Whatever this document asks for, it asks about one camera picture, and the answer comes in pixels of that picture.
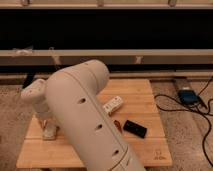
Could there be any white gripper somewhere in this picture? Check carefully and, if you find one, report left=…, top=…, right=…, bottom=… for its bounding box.
left=35, top=107, right=60, bottom=130

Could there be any white sponge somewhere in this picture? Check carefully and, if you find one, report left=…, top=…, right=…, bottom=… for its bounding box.
left=42, top=122, right=58, bottom=141

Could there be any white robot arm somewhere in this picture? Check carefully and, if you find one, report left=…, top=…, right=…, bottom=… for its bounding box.
left=21, top=60, right=146, bottom=171

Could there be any dark red oblong object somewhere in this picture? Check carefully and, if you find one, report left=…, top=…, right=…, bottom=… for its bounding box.
left=114, top=120, right=122, bottom=133

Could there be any black rectangular device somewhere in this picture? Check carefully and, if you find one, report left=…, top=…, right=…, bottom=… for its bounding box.
left=123, top=120, right=147, bottom=138

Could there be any wooden table board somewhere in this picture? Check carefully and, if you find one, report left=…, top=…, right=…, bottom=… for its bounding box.
left=16, top=79, right=172, bottom=169

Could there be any blue power adapter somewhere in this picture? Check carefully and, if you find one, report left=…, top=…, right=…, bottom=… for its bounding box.
left=178, top=89, right=198, bottom=105

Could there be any black cable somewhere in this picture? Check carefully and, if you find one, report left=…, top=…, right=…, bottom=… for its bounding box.
left=153, top=76, right=213, bottom=168

